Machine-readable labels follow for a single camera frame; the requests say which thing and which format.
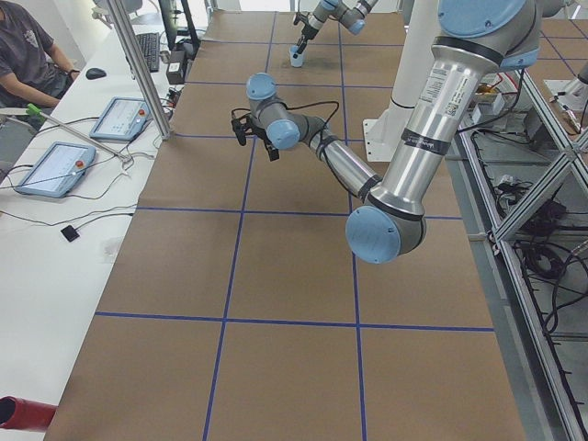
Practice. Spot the metal rod green handle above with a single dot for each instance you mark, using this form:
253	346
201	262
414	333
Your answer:
32	110

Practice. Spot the black power supply box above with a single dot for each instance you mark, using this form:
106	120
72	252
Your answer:
176	68

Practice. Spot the teach pendant tablet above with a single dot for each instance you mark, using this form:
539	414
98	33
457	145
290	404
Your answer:
58	170
123	119

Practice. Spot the aluminium frame post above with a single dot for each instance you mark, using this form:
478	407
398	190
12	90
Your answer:
138	65

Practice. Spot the far teach pendant tablet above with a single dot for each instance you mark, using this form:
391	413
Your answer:
123	119

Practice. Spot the light blue paper cup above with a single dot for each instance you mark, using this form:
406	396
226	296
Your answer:
296	58

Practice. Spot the red cylinder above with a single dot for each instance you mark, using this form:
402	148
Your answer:
26	415

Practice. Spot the black keyboard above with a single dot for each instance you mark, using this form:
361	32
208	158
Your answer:
149	44

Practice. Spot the black computer mouse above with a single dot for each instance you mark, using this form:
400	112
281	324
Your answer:
95	73

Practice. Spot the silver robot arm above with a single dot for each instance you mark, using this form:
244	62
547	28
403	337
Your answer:
471	39
352	18

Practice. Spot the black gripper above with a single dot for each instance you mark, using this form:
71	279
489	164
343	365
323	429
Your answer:
306	33
267	143

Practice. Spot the seated person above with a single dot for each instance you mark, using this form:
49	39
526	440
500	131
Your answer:
34	69

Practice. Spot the white camera pole base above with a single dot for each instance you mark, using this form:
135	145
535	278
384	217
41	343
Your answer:
382	135

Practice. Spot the near teach pendant tablet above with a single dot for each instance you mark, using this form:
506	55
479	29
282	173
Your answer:
58	170

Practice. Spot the small black square pad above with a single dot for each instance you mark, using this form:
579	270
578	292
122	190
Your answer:
70	233

